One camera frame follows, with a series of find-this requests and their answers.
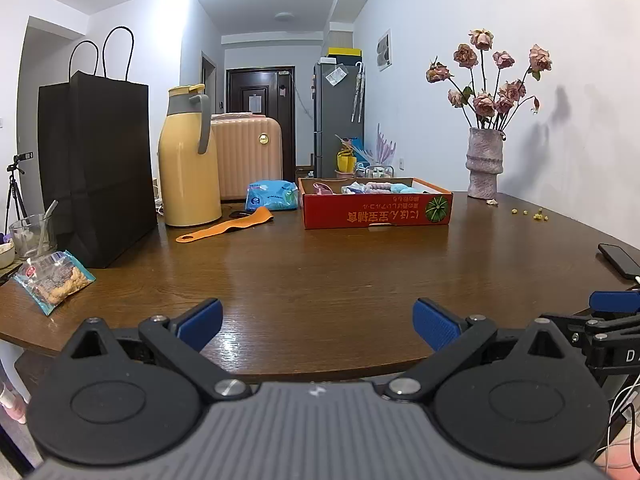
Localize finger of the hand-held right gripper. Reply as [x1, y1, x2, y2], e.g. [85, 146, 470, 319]
[589, 290, 640, 314]
[540, 312, 640, 356]

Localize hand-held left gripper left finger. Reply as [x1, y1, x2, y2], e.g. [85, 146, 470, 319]
[59, 298, 252, 402]

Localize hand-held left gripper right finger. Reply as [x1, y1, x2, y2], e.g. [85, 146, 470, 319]
[389, 298, 583, 402]

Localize red cardboard box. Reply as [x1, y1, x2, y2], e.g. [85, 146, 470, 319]
[298, 177, 454, 230]

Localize black smartphone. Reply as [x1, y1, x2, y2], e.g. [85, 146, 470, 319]
[597, 243, 640, 281]

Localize blue wet wipes pack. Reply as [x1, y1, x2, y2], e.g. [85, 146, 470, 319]
[245, 180, 300, 212]

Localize yellow thermos jug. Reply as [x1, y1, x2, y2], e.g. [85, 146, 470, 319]
[158, 84, 222, 227]

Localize clear snack bag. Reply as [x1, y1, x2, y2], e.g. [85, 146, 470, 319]
[13, 251, 97, 316]

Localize pink suitcase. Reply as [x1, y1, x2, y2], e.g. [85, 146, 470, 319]
[210, 113, 282, 202]

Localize pink ceramic vase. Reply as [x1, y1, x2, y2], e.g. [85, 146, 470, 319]
[466, 127, 507, 200]

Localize purple decorative grass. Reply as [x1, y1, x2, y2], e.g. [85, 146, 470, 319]
[374, 125, 397, 167]

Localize black paper bag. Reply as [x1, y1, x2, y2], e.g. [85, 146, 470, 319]
[37, 26, 158, 269]

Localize spoon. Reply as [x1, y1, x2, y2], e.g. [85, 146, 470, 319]
[39, 200, 59, 256]

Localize glass cup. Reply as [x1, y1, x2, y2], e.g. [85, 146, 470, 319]
[9, 214, 57, 260]

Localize pink slipper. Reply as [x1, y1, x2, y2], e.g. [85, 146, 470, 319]
[0, 380, 27, 426]

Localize grey refrigerator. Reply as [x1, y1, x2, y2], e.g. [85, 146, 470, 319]
[313, 61, 366, 179]

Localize dried rose bouquet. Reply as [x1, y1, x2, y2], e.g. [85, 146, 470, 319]
[426, 28, 553, 133]

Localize black tripod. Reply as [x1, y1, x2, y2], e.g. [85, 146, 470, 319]
[5, 162, 28, 236]

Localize dark wooden door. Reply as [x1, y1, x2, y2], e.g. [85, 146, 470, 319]
[226, 66, 297, 173]

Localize folded white umbrella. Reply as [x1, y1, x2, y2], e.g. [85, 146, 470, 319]
[351, 61, 366, 123]

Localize white cables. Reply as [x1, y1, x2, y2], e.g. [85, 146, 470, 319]
[594, 374, 640, 476]

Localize orange strap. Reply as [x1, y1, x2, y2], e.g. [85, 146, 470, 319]
[175, 206, 275, 244]

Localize wall picture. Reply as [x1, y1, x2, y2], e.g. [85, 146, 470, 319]
[376, 29, 393, 72]

